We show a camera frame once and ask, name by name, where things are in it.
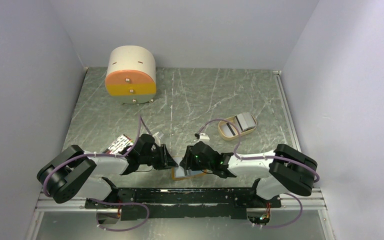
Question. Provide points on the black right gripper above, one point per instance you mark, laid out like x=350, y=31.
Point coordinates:
x=188, y=162

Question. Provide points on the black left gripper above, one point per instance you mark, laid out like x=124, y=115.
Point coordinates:
x=165, y=160

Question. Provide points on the orange blue card holder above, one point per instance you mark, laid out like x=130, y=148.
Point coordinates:
x=178, y=173

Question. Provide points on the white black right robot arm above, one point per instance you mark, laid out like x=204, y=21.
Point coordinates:
x=279, y=171

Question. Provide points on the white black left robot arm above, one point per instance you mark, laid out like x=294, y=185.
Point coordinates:
x=78, y=173

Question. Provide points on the stack of grey cards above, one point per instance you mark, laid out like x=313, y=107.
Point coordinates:
x=245, y=121

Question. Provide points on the beige oval tray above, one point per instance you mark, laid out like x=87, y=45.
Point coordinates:
x=229, y=131

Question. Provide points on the colourful striped packet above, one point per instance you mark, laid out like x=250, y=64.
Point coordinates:
x=119, y=144

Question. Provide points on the beige orange drawer cabinet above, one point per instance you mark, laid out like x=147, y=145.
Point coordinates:
x=131, y=75

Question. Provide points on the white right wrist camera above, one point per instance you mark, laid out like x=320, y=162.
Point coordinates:
x=202, y=137

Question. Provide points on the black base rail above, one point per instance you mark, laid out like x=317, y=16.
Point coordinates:
x=159, y=203

